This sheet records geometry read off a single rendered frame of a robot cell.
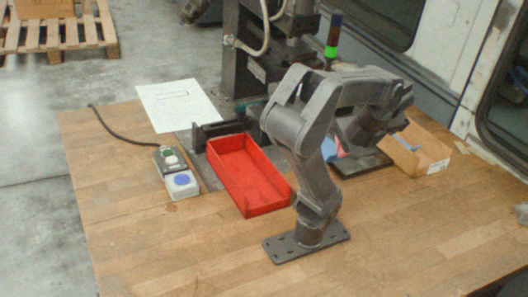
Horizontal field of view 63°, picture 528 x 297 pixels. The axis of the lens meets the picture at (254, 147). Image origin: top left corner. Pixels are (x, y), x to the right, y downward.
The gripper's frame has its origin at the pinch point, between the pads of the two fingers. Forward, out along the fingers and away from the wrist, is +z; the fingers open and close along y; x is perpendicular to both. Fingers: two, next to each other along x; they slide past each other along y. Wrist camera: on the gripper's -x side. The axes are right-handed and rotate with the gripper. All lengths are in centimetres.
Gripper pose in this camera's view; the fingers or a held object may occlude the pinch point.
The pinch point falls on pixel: (340, 154)
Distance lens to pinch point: 106.7
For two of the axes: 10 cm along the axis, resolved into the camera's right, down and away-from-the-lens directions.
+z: -2.4, 4.9, 8.4
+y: -3.4, -8.5, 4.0
